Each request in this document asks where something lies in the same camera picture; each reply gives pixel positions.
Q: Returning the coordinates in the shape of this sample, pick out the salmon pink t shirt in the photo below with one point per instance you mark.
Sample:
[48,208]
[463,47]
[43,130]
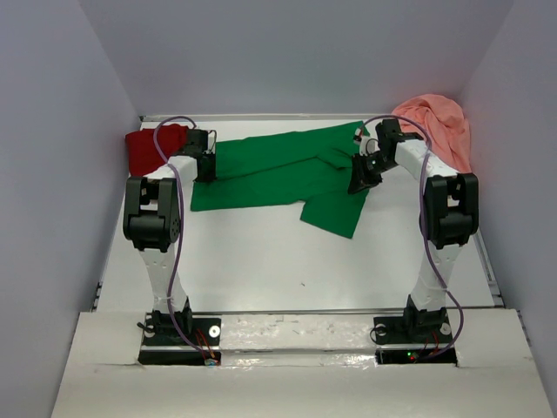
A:
[446,124]

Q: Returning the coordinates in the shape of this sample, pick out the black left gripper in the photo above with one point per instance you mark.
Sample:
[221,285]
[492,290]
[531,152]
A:
[206,167]

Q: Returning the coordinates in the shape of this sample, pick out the dark red t shirt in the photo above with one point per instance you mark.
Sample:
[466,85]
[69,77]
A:
[143,157]

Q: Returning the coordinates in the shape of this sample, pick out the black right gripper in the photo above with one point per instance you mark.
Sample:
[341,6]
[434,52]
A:
[363,170]

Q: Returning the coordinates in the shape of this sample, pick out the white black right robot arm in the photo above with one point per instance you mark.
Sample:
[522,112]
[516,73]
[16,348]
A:
[448,219]

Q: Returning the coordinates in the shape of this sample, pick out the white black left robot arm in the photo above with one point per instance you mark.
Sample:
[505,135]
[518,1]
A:
[153,219]

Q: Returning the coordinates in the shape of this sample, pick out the green t shirt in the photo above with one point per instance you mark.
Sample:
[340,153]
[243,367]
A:
[312,167]

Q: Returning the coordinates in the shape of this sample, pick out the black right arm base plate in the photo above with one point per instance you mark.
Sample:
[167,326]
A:
[395,346]

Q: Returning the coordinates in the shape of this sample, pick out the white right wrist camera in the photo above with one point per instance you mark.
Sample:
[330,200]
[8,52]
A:
[367,145]

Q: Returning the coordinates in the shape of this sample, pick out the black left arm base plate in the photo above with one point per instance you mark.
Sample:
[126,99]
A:
[168,348]

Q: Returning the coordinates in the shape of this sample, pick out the white front cover board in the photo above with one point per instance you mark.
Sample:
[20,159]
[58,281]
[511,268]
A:
[301,366]

